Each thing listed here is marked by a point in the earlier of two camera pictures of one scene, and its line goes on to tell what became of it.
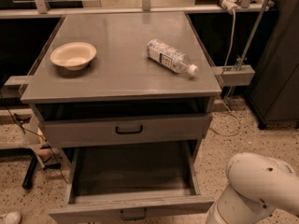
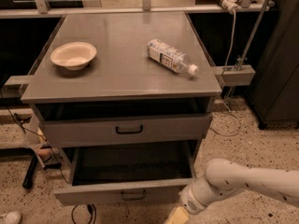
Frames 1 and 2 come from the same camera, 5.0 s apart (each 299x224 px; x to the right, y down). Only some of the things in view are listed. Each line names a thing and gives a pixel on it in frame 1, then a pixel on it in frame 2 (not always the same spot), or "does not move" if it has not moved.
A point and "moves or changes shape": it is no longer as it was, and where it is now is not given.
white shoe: [13, 217] does not move
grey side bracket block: [234, 75] does not move
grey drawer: [138, 185] moves or changes shape
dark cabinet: [274, 91] does not move
